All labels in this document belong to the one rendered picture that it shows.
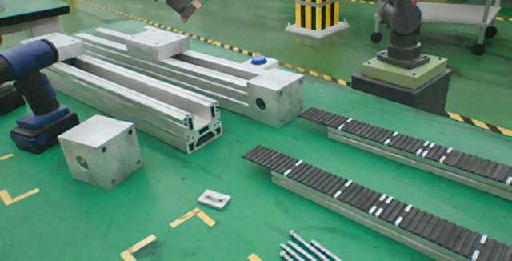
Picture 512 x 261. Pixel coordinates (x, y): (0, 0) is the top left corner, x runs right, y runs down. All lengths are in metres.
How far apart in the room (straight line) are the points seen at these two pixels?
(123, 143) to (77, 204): 0.13
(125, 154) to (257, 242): 0.32
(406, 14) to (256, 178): 0.59
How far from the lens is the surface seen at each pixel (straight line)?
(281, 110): 0.89
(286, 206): 0.69
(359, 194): 0.66
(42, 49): 0.97
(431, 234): 0.62
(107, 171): 0.79
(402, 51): 1.15
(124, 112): 1.01
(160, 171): 0.82
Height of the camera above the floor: 1.23
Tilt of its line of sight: 29 degrees down
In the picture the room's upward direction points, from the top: 4 degrees counter-clockwise
